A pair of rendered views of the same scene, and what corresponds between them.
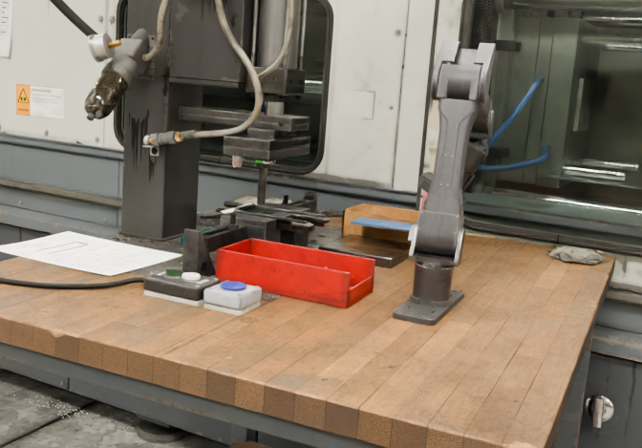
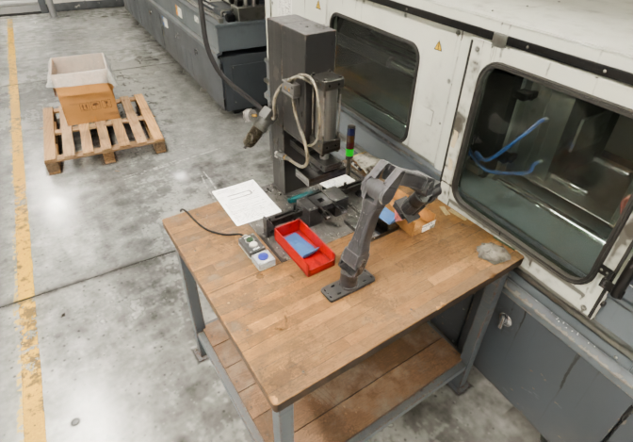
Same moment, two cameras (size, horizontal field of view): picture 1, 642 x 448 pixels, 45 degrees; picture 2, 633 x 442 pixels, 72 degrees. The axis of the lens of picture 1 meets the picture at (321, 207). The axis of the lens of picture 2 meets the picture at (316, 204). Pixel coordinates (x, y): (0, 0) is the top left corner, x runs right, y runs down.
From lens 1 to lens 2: 1.05 m
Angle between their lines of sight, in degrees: 39
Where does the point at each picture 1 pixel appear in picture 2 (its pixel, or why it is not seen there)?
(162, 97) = (282, 136)
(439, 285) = (347, 282)
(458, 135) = (365, 219)
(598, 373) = (508, 303)
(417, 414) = (257, 364)
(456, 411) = (273, 368)
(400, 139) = (441, 143)
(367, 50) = (432, 86)
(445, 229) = (351, 260)
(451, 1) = (472, 75)
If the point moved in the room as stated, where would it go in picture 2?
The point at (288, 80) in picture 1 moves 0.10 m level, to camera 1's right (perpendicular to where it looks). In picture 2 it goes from (323, 148) to (347, 155)
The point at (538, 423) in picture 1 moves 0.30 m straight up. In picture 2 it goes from (295, 388) to (294, 319)
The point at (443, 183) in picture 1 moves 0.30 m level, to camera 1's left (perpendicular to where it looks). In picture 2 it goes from (356, 239) to (283, 208)
